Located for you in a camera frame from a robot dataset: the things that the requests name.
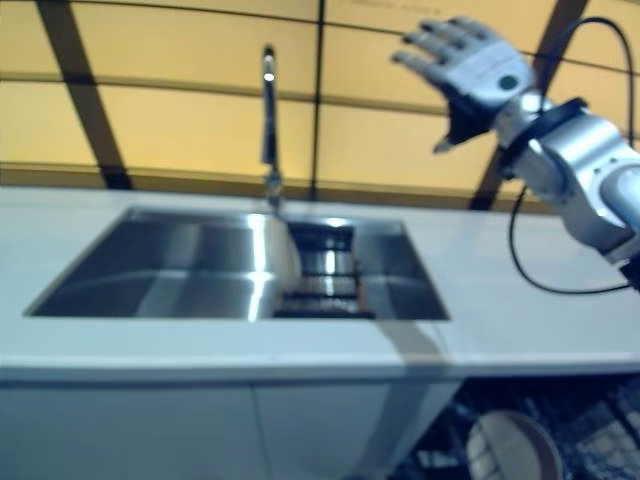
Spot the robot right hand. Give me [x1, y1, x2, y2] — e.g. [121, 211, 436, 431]
[391, 16, 539, 154]

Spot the deep beige plate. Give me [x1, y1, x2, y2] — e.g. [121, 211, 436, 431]
[465, 408, 565, 480]

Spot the chrome kitchen faucet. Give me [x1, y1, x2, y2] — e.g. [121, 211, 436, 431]
[258, 44, 285, 211]

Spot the black sink dish rack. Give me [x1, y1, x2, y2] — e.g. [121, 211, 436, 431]
[272, 219, 376, 321]

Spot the white cabinet door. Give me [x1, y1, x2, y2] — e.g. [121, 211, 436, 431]
[252, 379, 461, 480]
[0, 382, 261, 480]

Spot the stainless steel sink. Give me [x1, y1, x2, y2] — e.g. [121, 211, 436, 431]
[22, 207, 451, 322]

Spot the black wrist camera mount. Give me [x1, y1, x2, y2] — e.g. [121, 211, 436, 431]
[499, 98, 589, 176]

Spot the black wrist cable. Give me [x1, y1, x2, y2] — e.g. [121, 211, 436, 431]
[508, 17, 640, 295]

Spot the wire dishwasher rack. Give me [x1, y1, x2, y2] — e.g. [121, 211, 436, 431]
[399, 378, 640, 480]

